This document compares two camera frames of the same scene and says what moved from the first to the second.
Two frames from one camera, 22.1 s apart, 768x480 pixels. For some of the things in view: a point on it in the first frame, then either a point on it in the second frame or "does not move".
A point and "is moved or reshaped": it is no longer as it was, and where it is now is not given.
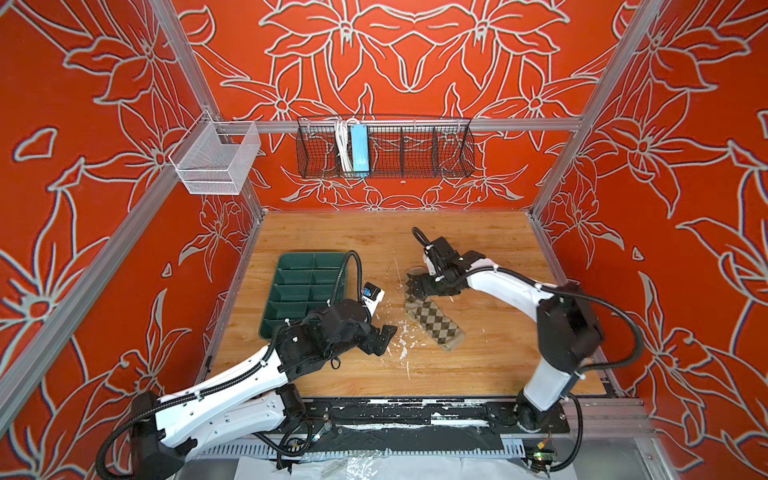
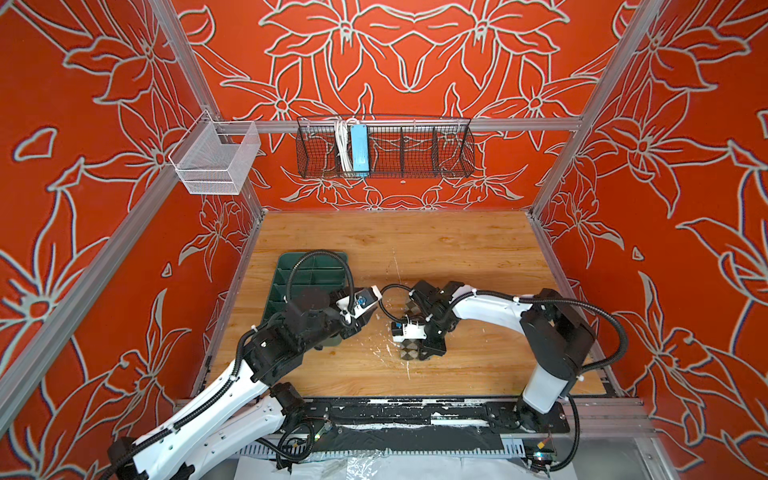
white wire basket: [216, 157] does not move
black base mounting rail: [411, 424] does not move
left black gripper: [371, 343] to [355, 327]
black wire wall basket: [398, 148] does not move
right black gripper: [424, 288] to [430, 350]
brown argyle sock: [428, 314] is moved or reshaped
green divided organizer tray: [303, 282] does not move
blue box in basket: [360, 152] does not move
